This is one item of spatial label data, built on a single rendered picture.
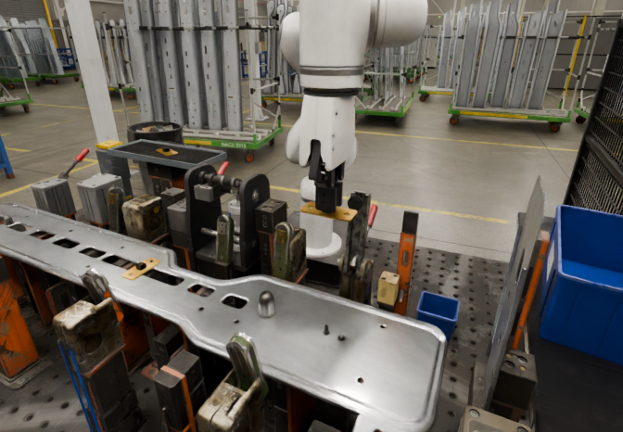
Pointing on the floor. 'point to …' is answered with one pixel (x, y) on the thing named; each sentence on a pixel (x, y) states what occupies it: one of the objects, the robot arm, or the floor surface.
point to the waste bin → (166, 131)
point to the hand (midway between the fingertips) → (329, 195)
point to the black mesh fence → (591, 143)
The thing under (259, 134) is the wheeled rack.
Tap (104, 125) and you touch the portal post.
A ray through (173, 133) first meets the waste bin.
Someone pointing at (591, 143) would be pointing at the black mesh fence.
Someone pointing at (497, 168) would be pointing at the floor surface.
